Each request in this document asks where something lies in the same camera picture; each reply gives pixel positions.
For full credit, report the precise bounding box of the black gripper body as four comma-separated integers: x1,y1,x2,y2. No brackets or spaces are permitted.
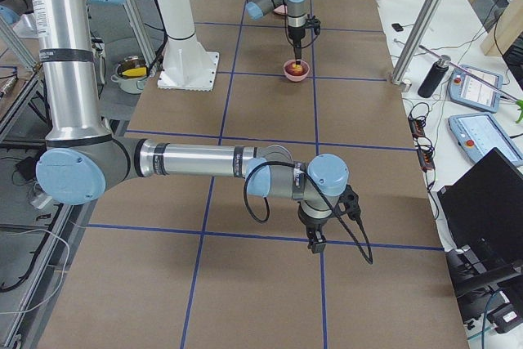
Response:
287,26,306,41
297,201,335,235

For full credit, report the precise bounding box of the red apple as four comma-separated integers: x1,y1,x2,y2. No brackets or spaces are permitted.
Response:
286,62,304,75

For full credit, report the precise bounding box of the pink bowl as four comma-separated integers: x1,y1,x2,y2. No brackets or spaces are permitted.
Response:
284,60,310,83

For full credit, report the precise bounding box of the pink plate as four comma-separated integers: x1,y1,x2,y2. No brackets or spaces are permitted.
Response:
273,5,287,16

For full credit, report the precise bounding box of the small black square device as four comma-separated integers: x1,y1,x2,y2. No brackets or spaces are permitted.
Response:
391,23,405,32

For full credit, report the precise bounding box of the black water bottle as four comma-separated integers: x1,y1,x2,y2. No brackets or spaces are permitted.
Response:
417,55,451,98

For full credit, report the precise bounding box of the white pot with yellow item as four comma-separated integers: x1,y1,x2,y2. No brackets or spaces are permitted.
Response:
110,56,148,95

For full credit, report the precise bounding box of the black laptop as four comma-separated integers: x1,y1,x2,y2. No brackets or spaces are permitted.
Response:
437,148,522,262

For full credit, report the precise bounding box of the teach pendant far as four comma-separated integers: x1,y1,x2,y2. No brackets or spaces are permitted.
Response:
448,65,503,113

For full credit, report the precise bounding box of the teach pendant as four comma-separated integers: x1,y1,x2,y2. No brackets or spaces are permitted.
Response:
448,113,522,167
448,65,503,113

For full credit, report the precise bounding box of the teach pendant near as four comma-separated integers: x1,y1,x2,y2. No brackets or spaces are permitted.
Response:
448,113,522,167

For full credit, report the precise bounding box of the metal reacher grabber tool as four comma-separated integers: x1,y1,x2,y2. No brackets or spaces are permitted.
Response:
419,44,522,123

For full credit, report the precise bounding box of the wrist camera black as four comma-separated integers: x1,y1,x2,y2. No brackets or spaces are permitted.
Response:
338,185,361,221
305,16,321,36

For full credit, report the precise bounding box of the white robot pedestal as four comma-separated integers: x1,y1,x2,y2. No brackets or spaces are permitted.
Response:
157,0,220,92

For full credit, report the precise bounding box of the aluminium frame post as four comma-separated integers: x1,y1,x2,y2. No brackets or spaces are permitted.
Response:
391,0,441,85

